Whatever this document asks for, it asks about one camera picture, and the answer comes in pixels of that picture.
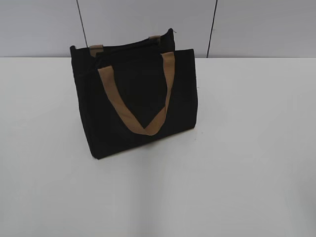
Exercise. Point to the tan front bag handle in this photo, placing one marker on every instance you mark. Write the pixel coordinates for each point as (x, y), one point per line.
(140, 89)

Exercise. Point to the black tote bag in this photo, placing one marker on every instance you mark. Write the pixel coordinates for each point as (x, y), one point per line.
(105, 132)

